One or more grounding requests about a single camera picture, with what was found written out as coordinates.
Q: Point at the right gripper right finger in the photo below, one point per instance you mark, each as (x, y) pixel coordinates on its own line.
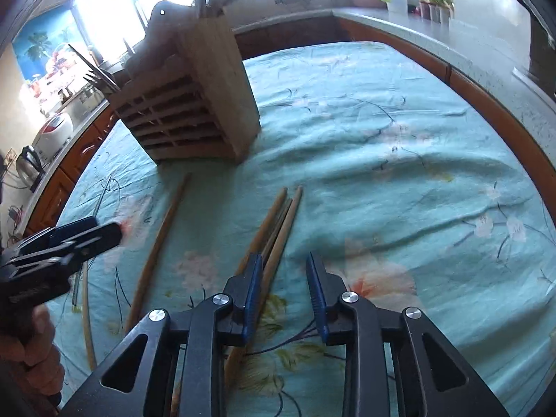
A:
(396, 363)

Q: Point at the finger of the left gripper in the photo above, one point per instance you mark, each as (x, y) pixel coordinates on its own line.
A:
(54, 236)
(87, 240)

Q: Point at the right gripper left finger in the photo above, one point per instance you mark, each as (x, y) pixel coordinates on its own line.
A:
(137, 377)

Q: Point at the silver metal chopstick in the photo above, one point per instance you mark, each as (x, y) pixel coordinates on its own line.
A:
(86, 318)

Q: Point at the metal fork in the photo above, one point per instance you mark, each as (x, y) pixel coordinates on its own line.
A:
(102, 81)

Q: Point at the brown bamboo chopstick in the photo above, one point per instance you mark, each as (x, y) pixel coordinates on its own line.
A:
(93, 67)

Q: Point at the person left hand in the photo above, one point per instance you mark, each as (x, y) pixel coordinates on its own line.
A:
(45, 374)

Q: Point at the steel electric kettle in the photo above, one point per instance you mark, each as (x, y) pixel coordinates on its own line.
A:
(29, 168)

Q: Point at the white pink rice cooker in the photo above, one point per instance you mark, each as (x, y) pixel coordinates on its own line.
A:
(53, 136)

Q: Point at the teal floral tablecloth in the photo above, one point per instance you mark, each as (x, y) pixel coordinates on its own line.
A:
(408, 194)

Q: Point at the tropical fruit poster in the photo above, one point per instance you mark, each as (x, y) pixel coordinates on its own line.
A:
(38, 43)

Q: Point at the wooden utensil holder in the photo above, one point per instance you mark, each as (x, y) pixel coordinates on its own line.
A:
(185, 92)

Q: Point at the spice jars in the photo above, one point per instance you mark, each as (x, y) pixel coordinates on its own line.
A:
(439, 13)

